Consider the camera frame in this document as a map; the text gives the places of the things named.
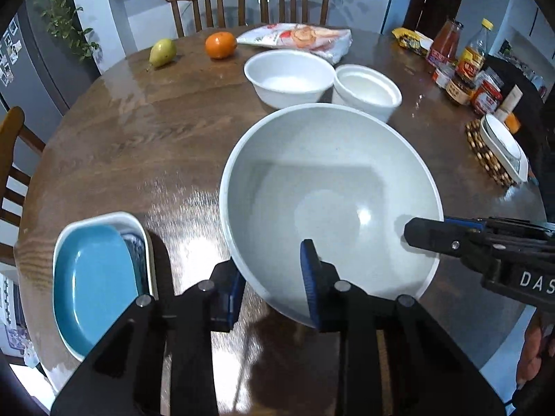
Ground grey refrigerator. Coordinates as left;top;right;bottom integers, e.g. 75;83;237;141
0;0;72;118

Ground cluster of fridge magnets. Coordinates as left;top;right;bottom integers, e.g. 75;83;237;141
0;19;22;85

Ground small white-lidded jar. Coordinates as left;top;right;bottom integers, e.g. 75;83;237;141
434;63;456;89

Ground orange mandarin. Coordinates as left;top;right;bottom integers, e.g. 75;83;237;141
205;32;238;60

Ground brown sauce jar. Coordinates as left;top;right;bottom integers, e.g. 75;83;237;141
446;76;477;107

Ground cream bottle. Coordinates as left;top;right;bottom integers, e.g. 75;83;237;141
494;86;523;122

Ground yellow-capped oil bottle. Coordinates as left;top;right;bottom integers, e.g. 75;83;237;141
456;18;495;79

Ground small white rimmed bowl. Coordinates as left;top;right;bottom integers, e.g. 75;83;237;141
483;114;523;161

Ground white snack bag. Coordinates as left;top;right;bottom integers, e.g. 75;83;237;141
237;23;353;65

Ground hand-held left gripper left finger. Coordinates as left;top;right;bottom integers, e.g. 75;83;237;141
51;262;246;416

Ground yellow snack packet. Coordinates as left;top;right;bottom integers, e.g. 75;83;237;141
391;28;434;56

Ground medium white bowl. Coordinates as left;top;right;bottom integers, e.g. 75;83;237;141
244;49;335;110

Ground blue patterned square plate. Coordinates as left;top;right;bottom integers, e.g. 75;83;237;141
52;211;155;361

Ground large grey bowl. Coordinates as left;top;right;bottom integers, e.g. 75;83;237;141
219;103;445;329

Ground red sauce jar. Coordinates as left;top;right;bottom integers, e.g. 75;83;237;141
470;79;504;115

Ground trailing green plant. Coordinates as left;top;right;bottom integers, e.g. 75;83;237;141
41;0;102;63

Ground red sauce bottle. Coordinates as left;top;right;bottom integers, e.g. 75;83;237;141
427;18;464;68

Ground green pear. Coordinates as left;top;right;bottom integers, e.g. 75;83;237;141
148;38;178;70

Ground white straight-sided rimmed bowl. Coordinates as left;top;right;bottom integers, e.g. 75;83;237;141
332;64;402;123

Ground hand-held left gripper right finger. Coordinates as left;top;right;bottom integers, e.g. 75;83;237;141
300;239;506;416

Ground beaded wooden trivet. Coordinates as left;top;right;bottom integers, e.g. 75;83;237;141
465;119;521;188

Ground patterned rectangular dish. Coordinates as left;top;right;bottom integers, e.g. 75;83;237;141
480;115;530;183

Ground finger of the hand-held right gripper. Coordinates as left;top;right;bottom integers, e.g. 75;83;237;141
444;217;488;231
404;218;488;265

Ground person's right hand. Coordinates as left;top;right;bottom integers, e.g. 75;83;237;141
516;314;544;393

